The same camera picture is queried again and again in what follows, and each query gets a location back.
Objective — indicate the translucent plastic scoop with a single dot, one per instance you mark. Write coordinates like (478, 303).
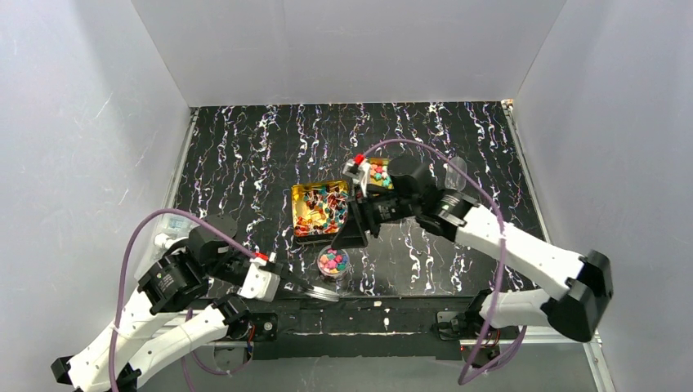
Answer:
(453, 179)

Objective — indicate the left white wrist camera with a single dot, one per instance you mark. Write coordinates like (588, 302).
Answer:
(259, 284)

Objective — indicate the star candies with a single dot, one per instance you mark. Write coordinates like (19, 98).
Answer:
(333, 262)

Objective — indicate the white round jar lid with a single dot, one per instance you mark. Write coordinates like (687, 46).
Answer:
(320, 293)

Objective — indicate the tin tray of lollipops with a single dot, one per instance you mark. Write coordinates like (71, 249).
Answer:
(319, 210)

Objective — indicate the clear plastic jar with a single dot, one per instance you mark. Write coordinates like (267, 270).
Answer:
(333, 263)

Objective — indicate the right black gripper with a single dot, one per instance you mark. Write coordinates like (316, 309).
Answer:
(366, 216)

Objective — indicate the clear plastic box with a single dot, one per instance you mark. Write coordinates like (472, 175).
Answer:
(171, 229)

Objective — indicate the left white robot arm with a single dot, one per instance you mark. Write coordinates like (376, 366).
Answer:
(130, 349)

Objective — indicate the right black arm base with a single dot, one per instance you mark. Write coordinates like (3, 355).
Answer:
(452, 326)

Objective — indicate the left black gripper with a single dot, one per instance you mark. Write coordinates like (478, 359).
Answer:
(284, 276)

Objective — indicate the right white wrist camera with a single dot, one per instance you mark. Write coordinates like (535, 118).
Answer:
(358, 170)

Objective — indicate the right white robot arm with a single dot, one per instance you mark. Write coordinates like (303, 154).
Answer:
(574, 290)

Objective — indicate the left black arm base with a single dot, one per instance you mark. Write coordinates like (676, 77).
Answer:
(259, 327)

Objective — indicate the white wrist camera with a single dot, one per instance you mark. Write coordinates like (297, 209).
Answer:
(358, 170)
(259, 284)

